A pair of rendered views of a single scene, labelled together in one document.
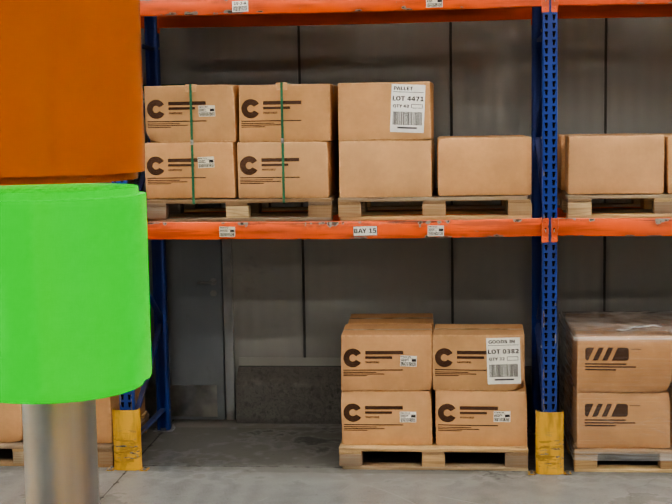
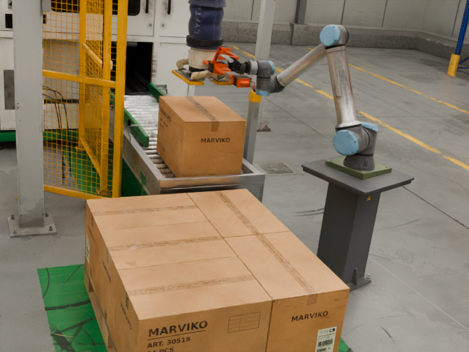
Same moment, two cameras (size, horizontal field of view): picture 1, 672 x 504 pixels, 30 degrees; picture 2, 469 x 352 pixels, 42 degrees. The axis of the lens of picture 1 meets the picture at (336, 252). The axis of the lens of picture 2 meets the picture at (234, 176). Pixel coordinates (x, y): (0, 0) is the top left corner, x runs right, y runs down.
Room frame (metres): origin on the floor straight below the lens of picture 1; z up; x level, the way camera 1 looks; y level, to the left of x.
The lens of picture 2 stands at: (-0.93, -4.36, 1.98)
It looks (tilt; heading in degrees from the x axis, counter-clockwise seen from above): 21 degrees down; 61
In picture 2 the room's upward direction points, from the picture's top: 6 degrees clockwise
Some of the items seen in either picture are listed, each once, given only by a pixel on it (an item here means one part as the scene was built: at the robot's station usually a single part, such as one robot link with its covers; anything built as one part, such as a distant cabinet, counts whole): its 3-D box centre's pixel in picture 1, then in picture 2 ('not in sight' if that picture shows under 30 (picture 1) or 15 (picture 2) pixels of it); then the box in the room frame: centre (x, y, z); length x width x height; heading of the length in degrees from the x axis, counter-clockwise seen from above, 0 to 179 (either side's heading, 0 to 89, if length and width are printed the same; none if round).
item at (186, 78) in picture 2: not in sight; (187, 75); (0.59, -0.83, 1.16); 0.34 x 0.10 x 0.05; 87
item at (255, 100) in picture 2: not in sight; (248, 158); (1.20, -0.67, 0.50); 0.07 x 0.07 x 1.00; 86
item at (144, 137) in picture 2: not in sight; (116, 110); (0.50, 0.33, 0.60); 1.60 x 0.10 x 0.09; 86
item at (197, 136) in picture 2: not in sight; (198, 137); (0.70, -0.85, 0.75); 0.60 x 0.40 x 0.40; 85
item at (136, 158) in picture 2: not in sight; (119, 135); (0.42, -0.02, 0.50); 2.31 x 0.05 x 0.19; 86
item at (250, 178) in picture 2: not in sight; (213, 180); (0.66, -1.21, 0.58); 0.70 x 0.03 x 0.06; 176
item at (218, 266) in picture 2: not in sight; (201, 273); (0.31, -1.85, 0.34); 1.20 x 1.00 x 0.40; 86
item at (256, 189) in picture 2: not in sight; (212, 196); (0.66, -1.21, 0.48); 0.70 x 0.03 x 0.15; 176
